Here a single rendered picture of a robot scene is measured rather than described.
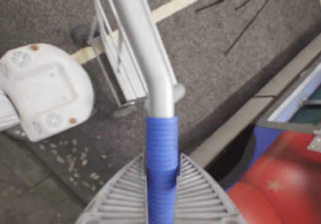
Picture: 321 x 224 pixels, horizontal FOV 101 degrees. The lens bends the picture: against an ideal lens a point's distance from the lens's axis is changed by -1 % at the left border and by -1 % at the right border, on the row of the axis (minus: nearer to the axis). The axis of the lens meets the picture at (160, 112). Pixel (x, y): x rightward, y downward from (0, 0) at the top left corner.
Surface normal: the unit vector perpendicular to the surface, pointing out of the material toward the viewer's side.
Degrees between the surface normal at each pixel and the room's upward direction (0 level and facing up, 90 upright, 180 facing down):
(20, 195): 9
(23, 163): 0
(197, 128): 0
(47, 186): 0
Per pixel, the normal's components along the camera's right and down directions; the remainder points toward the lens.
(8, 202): 0.42, -0.04
